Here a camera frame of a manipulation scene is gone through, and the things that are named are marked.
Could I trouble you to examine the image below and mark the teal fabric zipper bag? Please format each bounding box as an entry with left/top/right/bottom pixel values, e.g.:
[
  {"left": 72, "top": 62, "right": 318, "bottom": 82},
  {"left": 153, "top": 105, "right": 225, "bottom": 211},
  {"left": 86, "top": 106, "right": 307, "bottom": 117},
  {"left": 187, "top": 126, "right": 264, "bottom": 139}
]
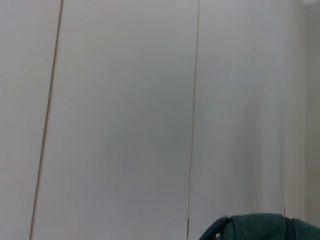
[{"left": 198, "top": 212, "right": 320, "bottom": 240}]

